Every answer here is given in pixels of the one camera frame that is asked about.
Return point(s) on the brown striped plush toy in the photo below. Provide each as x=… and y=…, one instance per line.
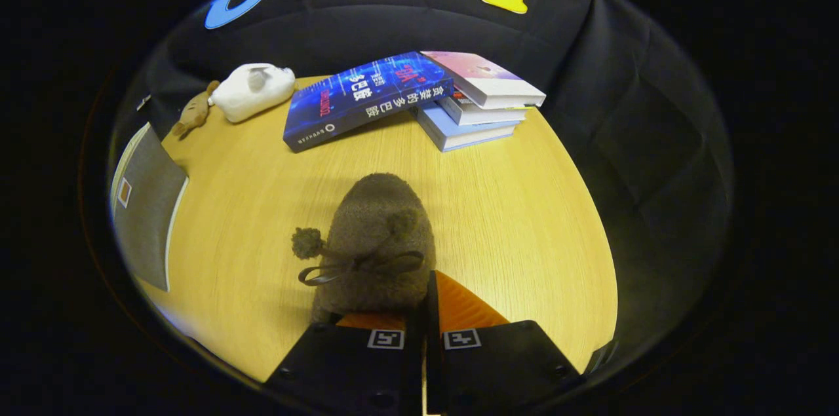
x=193, y=113

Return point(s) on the black backdrop cloth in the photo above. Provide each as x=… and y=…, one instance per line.
x=629, y=141

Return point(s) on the silver clip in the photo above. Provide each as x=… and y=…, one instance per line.
x=143, y=102

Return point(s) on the white plush toy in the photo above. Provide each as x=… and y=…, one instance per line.
x=252, y=92

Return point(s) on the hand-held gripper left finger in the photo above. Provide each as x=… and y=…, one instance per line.
x=347, y=370

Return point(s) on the dark blue book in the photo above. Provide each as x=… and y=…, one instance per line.
x=367, y=101

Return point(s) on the pink cover book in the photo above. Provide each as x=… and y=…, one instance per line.
x=485, y=78

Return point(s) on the grey fabric storage box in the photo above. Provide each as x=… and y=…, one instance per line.
x=147, y=206

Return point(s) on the white book with red spine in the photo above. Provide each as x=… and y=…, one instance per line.
x=485, y=114

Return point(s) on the light blue book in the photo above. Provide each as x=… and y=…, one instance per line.
x=459, y=133

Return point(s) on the brown fuzzy shoe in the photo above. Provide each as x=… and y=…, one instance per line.
x=377, y=226

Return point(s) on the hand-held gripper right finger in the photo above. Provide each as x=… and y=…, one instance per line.
x=505, y=370

